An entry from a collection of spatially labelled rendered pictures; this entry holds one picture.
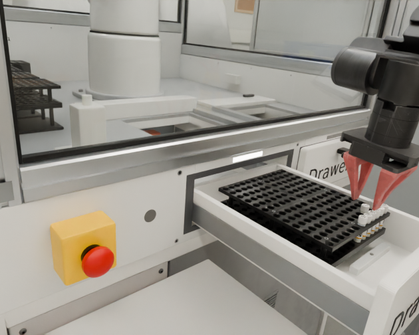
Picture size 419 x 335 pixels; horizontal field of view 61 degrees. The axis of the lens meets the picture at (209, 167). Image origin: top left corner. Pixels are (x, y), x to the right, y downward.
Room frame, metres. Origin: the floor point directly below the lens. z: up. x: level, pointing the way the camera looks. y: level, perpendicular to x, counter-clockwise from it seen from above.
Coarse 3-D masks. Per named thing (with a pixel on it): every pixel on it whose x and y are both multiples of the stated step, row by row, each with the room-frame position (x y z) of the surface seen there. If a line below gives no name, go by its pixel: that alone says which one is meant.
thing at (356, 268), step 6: (378, 246) 0.50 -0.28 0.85; (384, 246) 0.50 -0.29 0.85; (372, 252) 0.48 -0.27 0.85; (378, 252) 0.48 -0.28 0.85; (384, 252) 0.49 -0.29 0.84; (360, 258) 0.46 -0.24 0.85; (366, 258) 0.46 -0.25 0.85; (372, 258) 0.46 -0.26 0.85; (378, 258) 0.48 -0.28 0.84; (354, 264) 0.44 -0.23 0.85; (360, 264) 0.44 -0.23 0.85; (366, 264) 0.45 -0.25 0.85; (354, 270) 0.43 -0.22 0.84; (360, 270) 0.43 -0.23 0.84
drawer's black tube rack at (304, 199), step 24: (240, 192) 0.55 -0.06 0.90; (264, 192) 0.56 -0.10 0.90; (288, 192) 0.57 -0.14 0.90; (312, 192) 0.57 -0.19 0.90; (336, 192) 0.59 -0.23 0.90; (264, 216) 0.53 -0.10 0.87; (288, 216) 0.48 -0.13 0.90; (312, 216) 0.48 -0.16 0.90; (336, 216) 0.49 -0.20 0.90; (288, 240) 0.46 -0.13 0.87; (312, 240) 0.42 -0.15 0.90; (336, 264) 0.41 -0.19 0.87
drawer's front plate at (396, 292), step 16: (416, 256) 0.35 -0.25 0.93; (400, 272) 0.32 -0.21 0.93; (416, 272) 0.32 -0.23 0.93; (384, 288) 0.30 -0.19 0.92; (400, 288) 0.30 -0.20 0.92; (416, 288) 0.34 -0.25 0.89; (384, 304) 0.29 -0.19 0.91; (400, 304) 0.31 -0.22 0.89; (368, 320) 0.30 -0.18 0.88; (384, 320) 0.29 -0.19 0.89
